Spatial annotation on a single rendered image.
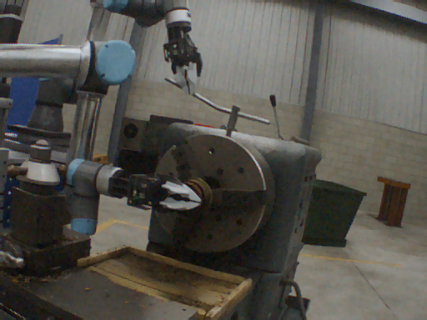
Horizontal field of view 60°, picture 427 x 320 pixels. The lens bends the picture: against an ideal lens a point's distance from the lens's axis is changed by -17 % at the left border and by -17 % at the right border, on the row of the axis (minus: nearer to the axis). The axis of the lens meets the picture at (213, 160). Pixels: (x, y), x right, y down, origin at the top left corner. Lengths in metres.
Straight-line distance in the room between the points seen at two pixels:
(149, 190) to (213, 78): 10.46
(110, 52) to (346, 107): 10.71
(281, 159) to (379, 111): 10.65
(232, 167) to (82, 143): 0.41
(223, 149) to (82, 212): 0.40
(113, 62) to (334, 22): 11.11
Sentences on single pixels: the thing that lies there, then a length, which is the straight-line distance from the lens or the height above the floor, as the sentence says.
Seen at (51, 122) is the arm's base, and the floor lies 1.19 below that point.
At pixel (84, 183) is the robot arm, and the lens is 1.09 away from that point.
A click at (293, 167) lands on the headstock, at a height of 1.19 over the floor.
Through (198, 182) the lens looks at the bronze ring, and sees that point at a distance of 1.04.
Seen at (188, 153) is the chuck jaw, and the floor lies 1.18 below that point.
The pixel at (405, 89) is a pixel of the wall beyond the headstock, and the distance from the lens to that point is 12.21.
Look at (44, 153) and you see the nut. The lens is 0.66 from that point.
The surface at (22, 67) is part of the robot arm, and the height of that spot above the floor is 1.33.
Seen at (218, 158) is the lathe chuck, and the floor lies 1.18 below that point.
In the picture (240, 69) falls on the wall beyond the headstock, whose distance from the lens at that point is 11.41.
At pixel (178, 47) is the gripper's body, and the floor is 1.46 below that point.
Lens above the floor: 1.23
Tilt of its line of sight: 3 degrees down
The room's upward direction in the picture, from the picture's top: 10 degrees clockwise
